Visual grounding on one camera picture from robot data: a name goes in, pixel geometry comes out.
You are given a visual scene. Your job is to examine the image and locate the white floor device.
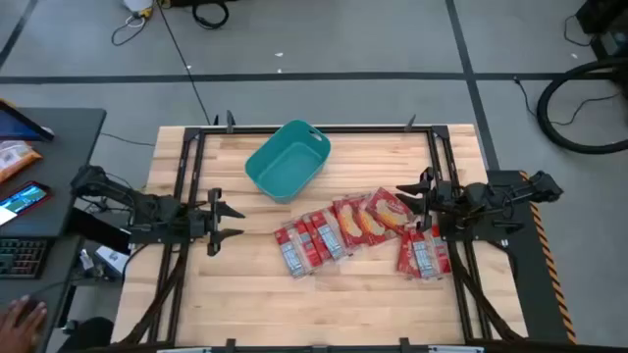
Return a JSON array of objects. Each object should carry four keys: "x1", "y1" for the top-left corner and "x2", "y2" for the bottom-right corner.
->
[{"x1": 122, "y1": 0, "x2": 155, "y2": 16}]

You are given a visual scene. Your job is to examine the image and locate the white cardboard box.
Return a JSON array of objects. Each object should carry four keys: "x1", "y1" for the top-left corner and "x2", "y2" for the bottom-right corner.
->
[{"x1": 95, "y1": 244, "x2": 131, "y2": 276}]

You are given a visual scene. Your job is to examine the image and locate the teal plastic basket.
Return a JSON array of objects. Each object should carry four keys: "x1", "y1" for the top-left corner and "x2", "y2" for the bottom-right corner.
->
[{"x1": 243, "y1": 119, "x2": 333, "y2": 205}]

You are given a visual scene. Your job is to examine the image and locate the black looped cable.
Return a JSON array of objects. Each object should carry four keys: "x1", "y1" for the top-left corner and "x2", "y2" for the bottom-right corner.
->
[{"x1": 190, "y1": 0, "x2": 231, "y2": 30}]

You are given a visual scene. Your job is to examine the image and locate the black equipment case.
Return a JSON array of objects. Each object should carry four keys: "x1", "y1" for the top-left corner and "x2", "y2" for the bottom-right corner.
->
[{"x1": 576, "y1": 0, "x2": 628, "y2": 61}]

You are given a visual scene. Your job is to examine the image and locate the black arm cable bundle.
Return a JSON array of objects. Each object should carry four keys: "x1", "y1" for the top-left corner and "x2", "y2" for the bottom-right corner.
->
[
  {"x1": 117, "y1": 242, "x2": 190, "y2": 345},
  {"x1": 448, "y1": 239, "x2": 521, "y2": 343}
]

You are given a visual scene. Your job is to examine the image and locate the blue-screen tablet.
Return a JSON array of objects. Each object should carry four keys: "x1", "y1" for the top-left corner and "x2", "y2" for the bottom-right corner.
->
[{"x1": 0, "y1": 99, "x2": 55, "y2": 143}]

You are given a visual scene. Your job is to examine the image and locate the person's hand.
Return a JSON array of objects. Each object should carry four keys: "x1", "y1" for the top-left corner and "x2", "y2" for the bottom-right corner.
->
[{"x1": 0, "y1": 296, "x2": 49, "y2": 353}]

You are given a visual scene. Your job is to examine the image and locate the red-cased smartphone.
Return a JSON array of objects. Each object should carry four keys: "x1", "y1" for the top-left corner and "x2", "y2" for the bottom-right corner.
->
[{"x1": 0, "y1": 180, "x2": 53, "y2": 227}]

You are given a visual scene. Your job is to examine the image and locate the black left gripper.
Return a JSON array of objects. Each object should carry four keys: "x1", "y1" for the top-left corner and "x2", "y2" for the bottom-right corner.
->
[{"x1": 185, "y1": 187, "x2": 246, "y2": 258}]

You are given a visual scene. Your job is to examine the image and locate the black hoop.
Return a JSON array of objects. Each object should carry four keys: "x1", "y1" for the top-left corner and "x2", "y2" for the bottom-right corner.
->
[{"x1": 536, "y1": 58, "x2": 628, "y2": 156}]

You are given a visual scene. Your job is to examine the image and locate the orange snack bag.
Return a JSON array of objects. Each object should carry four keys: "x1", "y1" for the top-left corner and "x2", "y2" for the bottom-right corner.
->
[{"x1": 0, "y1": 140, "x2": 43, "y2": 185}]

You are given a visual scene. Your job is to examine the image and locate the red popcorn bag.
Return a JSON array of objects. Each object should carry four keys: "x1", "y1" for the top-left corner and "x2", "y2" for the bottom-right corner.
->
[
  {"x1": 292, "y1": 218, "x2": 326, "y2": 270},
  {"x1": 409, "y1": 227, "x2": 441, "y2": 281},
  {"x1": 355, "y1": 195, "x2": 398, "y2": 246},
  {"x1": 308, "y1": 208, "x2": 352, "y2": 261},
  {"x1": 332, "y1": 195, "x2": 369, "y2": 249},
  {"x1": 365, "y1": 186, "x2": 416, "y2": 231},
  {"x1": 429, "y1": 225, "x2": 452, "y2": 276},
  {"x1": 395, "y1": 228, "x2": 418, "y2": 279},
  {"x1": 273, "y1": 223, "x2": 315, "y2": 279}
]

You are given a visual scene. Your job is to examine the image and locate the black desk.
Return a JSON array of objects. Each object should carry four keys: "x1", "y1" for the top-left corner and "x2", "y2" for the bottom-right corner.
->
[{"x1": 0, "y1": 107, "x2": 107, "y2": 353}]

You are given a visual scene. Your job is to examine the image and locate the thin black floor cable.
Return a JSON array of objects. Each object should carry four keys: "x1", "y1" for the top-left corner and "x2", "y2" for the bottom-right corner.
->
[{"x1": 512, "y1": 76, "x2": 620, "y2": 127}]

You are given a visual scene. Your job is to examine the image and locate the black aluminium table frame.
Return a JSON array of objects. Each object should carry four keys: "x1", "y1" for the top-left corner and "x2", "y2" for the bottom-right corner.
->
[{"x1": 146, "y1": 125, "x2": 497, "y2": 353}]

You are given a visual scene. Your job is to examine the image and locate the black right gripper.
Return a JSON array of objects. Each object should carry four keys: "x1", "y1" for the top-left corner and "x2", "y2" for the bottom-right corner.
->
[{"x1": 395, "y1": 166, "x2": 457, "y2": 233}]

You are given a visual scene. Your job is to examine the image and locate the black keyboard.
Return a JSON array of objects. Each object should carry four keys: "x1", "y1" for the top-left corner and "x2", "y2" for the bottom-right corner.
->
[{"x1": 0, "y1": 238, "x2": 50, "y2": 280}]

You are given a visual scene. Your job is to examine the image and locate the long black floor cable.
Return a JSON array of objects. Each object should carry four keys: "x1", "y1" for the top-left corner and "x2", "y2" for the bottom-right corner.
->
[{"x1": 156, "y1": 0, "x2": 213, "y2": 126}]

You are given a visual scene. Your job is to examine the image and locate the black hazard-striped base plate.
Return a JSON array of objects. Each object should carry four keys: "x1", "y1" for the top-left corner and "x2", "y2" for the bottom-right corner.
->
[{"x1": 485, "y1": 169, "x2": 578, "y2": 344}]

